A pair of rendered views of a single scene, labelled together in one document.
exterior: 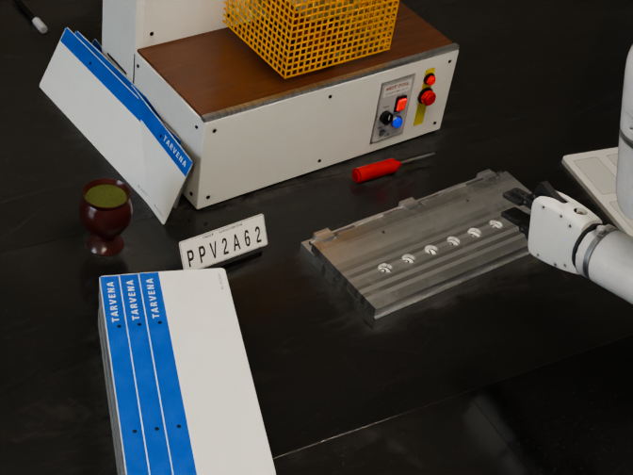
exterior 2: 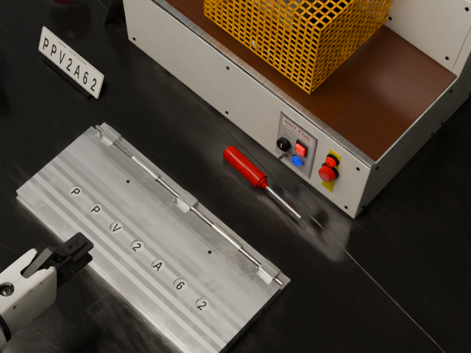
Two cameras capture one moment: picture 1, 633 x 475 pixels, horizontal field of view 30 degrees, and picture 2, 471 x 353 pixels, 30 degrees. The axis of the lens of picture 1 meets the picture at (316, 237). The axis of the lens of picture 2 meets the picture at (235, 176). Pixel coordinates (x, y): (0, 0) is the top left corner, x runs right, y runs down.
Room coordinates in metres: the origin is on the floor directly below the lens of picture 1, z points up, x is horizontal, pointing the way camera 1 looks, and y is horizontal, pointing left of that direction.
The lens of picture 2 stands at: (1.62, -0.80, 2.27)
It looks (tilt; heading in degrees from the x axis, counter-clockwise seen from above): 63 degrees down; 82
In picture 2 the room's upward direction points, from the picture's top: 3 degrees clockwise
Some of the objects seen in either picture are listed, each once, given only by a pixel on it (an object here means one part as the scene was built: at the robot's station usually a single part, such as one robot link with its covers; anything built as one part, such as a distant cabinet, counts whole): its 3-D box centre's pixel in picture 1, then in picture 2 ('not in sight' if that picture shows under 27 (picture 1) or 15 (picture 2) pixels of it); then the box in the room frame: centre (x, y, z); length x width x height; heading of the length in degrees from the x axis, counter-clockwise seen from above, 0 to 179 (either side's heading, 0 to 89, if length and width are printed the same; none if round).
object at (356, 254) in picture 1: (442, 236); (148, 237); (1.56, -0.21, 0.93); 0.44 x 0.19 x 0.02; 132
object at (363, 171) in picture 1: (395, 164); (263, 183); (1.76, -0.12, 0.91); 0.18 x 0.03 x 0.03; 128
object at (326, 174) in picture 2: (428, 97); (327, 173); (1.86, -0.16, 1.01); 0.03 x 0.02 x 0.03; 132
